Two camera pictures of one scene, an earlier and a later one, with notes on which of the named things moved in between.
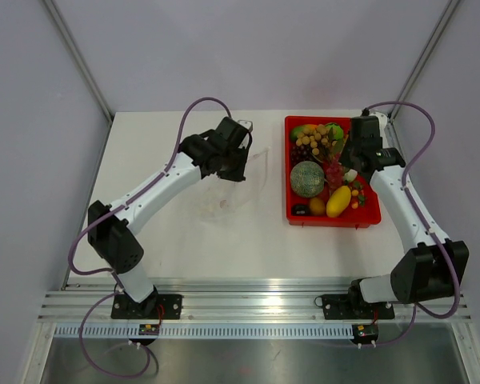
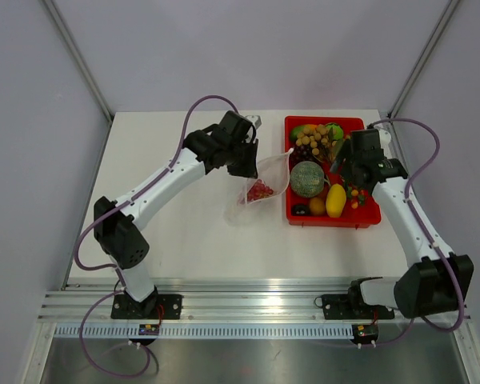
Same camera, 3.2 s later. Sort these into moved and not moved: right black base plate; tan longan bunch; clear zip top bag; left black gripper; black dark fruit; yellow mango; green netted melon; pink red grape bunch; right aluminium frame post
Moved: yellow mango; clear zip top bag; pink red grape bunch
Not moved: right aluminium frame post; tan longan bunch; left black gripper; green netted melon; black dark fruit; right black base plate
